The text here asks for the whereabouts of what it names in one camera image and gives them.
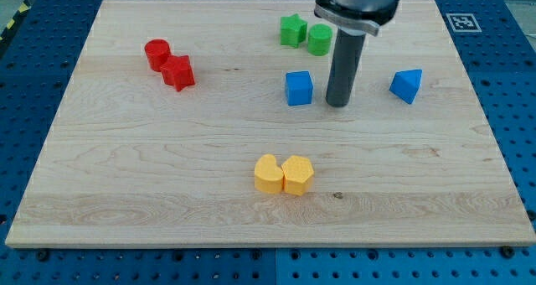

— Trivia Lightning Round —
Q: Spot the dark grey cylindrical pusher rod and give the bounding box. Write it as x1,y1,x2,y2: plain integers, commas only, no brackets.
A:
325,29,365,107

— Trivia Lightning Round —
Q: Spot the blue cube block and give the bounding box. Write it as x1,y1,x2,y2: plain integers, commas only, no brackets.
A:
286,70,313,106

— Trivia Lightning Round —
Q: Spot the yellow hexagon block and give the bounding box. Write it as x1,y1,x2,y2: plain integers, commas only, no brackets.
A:
281,155,314,196

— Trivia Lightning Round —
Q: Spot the green cylinder block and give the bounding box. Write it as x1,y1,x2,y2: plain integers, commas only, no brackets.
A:
307,23,332,56

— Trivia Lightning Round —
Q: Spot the green star block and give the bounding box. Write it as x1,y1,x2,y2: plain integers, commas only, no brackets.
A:
280,13,307,48

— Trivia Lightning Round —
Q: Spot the blue triangular prism block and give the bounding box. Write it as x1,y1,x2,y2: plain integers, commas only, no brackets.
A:
389,69,423,105

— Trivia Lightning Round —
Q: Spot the white fiducial marker tag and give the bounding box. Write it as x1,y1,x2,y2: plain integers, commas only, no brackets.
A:
446,13,482,33

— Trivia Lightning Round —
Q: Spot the yellow heart block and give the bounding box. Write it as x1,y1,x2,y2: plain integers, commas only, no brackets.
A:
254,153,284,194

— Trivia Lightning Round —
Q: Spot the light wooden board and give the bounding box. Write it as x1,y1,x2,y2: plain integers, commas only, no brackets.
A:
6,0,535,249

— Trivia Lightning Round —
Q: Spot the red star block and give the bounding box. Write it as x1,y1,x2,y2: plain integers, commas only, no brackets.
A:
160,55,195,91

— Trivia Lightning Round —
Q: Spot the red cylinder block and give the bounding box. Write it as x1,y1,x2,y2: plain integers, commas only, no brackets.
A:
144,39,171,72

